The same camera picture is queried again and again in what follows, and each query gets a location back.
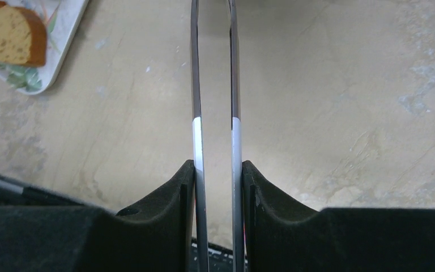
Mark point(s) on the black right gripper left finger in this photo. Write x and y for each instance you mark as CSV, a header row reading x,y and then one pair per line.
x,y
152,234

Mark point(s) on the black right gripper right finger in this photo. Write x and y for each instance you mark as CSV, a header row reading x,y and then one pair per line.
x,y
282,234

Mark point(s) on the metal tongs with white handle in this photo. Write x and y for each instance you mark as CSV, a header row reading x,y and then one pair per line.
x,y
238,231

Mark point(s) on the white tropical print tray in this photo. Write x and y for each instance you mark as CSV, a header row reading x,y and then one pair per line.
x,y
62,19

